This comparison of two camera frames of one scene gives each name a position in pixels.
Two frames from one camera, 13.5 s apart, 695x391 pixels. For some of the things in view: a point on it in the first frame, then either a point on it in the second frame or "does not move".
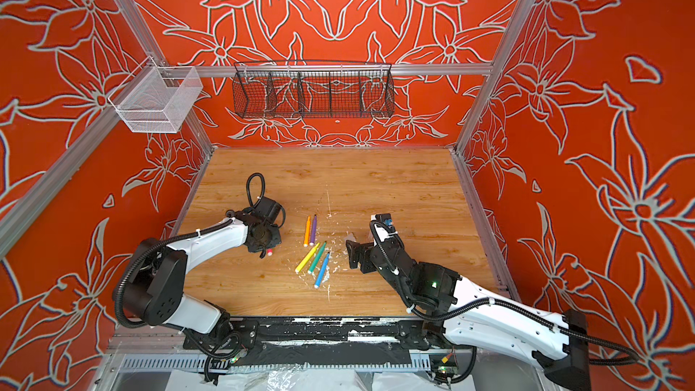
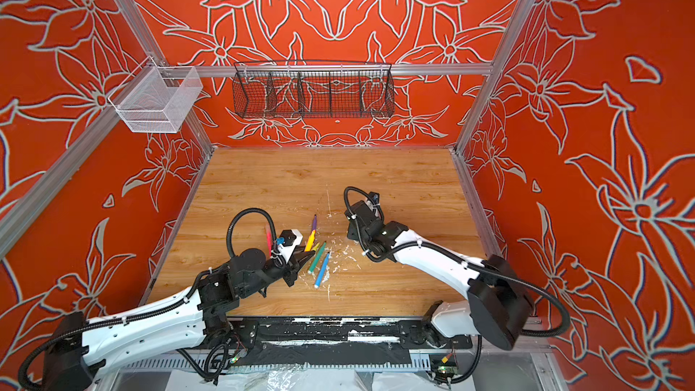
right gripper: [357, 254] to [354, 231]
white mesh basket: [157, 99] does not move
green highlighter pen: [317, 258] does not move
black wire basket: [313, 89] does not move
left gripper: [277, 240] to [292, 267]
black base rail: [318, 343] does not move
